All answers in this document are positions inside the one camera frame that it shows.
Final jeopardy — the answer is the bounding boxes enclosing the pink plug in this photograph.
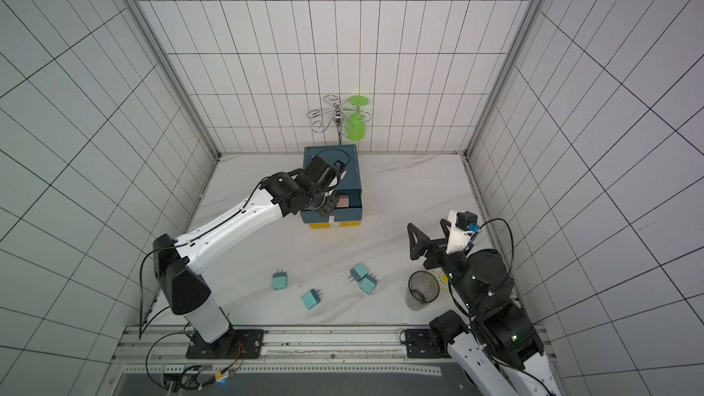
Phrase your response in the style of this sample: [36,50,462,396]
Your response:
[335,195,350,209]

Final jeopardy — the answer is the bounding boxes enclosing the teal yellow drawer cabinet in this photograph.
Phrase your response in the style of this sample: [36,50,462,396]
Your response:
[301,144,363,228]

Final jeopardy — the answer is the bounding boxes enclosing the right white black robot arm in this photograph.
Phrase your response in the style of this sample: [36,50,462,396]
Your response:
[399,212,561,395]

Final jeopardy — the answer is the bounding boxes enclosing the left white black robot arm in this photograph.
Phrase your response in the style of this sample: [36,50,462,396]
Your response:
[152,156,347,359]

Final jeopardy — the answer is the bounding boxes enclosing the patterned yellow blue plate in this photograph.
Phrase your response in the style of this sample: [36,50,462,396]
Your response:
[434,269,448,289]

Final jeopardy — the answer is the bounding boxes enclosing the dark transparent cup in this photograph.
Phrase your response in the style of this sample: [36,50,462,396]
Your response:
[405,271,440,311]

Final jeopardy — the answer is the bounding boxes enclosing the green plastic goblet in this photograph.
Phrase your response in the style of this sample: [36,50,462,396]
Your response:
[343,95,372,142]

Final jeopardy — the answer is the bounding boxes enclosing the metal cup rack stand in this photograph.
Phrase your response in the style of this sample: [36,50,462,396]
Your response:
[306,95,350,145]

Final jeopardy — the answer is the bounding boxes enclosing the teal plug center lower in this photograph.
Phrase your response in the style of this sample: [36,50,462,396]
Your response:
[359,273,378,294]

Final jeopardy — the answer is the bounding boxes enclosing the teal plug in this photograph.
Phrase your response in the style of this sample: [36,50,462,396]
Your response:
[271,271,288,291]
[350,263,370,282]
[359,273,378,294]
[302,289,322,310]

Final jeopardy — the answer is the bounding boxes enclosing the teal plug center upper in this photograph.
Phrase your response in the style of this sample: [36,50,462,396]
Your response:
[350,263,370,282]

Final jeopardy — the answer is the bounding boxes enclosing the teal plug left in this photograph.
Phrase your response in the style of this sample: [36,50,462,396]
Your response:
[271,271,288,291]

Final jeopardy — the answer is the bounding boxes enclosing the teal plug bottom middle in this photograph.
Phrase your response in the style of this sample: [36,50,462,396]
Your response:
[302,289,322,310]

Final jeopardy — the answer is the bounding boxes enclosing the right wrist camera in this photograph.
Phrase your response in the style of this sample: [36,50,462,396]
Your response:
[445,210,480,255]

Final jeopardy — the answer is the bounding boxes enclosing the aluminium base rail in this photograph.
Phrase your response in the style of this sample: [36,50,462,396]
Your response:
[95,323,557,396]

